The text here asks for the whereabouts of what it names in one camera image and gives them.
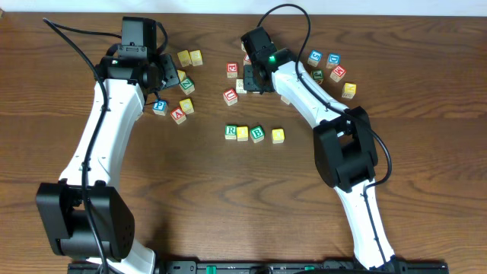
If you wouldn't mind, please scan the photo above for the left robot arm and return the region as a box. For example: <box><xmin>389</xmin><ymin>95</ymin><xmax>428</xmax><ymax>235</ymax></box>
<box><xmin>36</xmin><ymin>54</ymin><xmax>180</xmax><ymax>273</ymax></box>

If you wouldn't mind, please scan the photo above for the white picture block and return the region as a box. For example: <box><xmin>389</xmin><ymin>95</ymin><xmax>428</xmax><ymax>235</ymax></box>
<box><xmin>235</xmin><ymin>78</ymin><xmax>247</xmax><ymax>94</ymax></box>

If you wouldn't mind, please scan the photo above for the red U block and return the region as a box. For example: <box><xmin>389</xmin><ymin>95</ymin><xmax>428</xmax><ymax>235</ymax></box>
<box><xmin>223</xmin><ymin>88</ymin><xmax>238</xmax><ymax>106</ymax></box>

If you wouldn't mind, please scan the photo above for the blue L block lower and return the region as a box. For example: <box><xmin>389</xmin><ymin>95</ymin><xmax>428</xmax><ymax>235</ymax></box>
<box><xmin>281</xmin><ymin>96</ymin><xmax>291</xmax><ymax>105</ymax></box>

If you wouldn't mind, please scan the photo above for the blue 5 block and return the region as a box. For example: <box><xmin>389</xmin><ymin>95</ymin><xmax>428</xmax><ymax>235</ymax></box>
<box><xmin>307</xmin><ymin>49</ymin><xmax>323</xmax><ymax>67</ymax></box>

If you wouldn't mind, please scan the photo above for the red M block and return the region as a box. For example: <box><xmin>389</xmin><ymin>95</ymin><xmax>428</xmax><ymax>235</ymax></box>
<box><xmin>330</xmin><ymin>65</ymin><xmax>347</xmax><ymax>82</ymax></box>

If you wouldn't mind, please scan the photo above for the blue D block right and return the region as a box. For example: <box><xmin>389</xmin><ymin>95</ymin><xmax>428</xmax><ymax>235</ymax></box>
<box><xmin>326</xmin><ymin>53</ymin><xmax>341</xmax><ymax>69</ymax></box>

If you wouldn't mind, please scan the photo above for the green Z block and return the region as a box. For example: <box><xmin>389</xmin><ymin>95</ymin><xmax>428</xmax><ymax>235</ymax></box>
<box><xmin>180</xmin><ymin>78</ymin><xmax>195</xmax><ymax>95</ymax></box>

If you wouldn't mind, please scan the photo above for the green R block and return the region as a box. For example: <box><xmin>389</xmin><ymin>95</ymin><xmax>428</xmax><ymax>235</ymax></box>
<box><xmin>224</xmin><ymin>125</ymin><xmax>237</xmax><ymax>140</ymax></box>

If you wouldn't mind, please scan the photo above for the red A block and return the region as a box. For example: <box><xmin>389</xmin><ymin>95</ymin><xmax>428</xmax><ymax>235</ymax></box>
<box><xmin>170</xmin><ymin>107</ymin><xmax>186</xmax><ymax>125</ymax></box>

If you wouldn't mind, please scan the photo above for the yellow O block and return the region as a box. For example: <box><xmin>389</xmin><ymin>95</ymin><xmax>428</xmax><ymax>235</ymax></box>
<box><xmin>237</xmin><ymin>126</ymin><xmax>249</xmax><ymax>142</ymax></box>

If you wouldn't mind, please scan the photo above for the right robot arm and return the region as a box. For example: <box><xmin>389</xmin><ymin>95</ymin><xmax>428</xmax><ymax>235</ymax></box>
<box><xmin>244</xmin><ymin>46</ymin><xmax>395</xmax><ymax>270</ymax></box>

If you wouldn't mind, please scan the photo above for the green B block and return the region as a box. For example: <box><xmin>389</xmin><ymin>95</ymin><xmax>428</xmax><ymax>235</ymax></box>
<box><xmin>250</xmin><ymin>126</ymin><xmax>265</xmax><ymax>143</ymax></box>

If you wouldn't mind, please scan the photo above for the yellow block beside A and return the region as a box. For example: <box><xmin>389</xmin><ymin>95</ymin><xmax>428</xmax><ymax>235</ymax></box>
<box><xmin>180</xmin><ymin>98</ymin><xmax>195</xmax><ymax>114</ymax></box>

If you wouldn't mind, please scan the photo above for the red I block upper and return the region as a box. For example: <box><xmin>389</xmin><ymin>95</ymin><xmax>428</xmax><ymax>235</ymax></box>
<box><xmin>243</xmin><ymin>54</ymin><xmax>251</xmax><ymax>65</ymax></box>

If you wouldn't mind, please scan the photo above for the yellow block beside Z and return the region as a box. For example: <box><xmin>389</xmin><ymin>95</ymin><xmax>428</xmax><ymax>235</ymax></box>
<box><xmin>177</xmin><ymin>70</ymin><xmax>186</xmax><ymax>81</ymax></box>

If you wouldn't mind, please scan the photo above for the red E block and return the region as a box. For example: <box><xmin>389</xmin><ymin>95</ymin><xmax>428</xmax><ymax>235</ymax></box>
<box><xmin>226</xmin><ymin>62</ymin><xmax>238</xmax><ymax>78</ymax></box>

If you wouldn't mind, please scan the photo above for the green J block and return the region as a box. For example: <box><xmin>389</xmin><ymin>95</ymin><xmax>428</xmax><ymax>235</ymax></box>
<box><xmin>310</xmin><ymin>69</ymin><xmax>324</xmax><ymax>84</ymax></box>

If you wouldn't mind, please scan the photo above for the blue P block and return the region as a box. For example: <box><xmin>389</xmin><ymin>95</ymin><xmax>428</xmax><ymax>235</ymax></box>
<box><xmin>152</xmin><ymin>100</ymin><xmax>167</xmax><ymax>116</ymax></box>

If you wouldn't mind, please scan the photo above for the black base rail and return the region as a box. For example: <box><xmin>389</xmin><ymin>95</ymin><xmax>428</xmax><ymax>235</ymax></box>
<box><xmin>67</xmin><ymin>260</ymin><xmax>450</xmax><ymax>274</ymax></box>

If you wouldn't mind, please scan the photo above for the yellow S block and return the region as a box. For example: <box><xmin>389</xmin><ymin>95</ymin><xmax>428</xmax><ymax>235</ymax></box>
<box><xmin>189</xmin><ymin>49</ymin><xmax>203</xmax><ymax>66</ymax></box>

